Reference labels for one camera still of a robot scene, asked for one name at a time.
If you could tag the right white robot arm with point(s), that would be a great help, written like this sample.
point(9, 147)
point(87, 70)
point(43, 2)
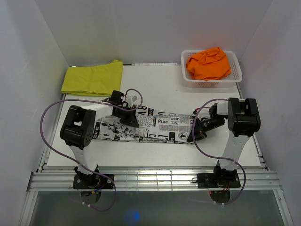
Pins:
point(243, 120)

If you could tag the orange trousers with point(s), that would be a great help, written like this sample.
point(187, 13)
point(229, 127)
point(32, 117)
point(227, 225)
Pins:
point(208, 65)

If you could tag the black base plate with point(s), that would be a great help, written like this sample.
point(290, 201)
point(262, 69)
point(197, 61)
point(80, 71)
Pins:
point(209, 180)
point(99, 182)

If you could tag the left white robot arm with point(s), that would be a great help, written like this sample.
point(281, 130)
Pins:
point(78, 126)

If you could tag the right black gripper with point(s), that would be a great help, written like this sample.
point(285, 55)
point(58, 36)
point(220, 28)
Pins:
point(199, 132)

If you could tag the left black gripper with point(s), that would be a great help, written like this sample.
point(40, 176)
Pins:
point(131, 120)

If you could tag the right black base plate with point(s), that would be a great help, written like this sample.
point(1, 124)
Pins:
point(209, 180)

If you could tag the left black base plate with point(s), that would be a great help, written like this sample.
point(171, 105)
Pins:
point(99, 182)

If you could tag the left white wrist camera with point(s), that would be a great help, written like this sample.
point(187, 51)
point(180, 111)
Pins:
point(130, 100)

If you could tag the aluminium rail frame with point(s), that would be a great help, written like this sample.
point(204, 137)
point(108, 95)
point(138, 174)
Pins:
point(154, 179)

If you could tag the white plastic basket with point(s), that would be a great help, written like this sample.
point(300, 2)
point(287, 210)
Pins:
point(234, 77)

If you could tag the folded yellow-green trousers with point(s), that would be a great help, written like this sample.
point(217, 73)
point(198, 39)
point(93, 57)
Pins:
point(98, 81)

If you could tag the newspaper print trousers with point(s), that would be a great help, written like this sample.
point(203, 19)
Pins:
point(155, 126)

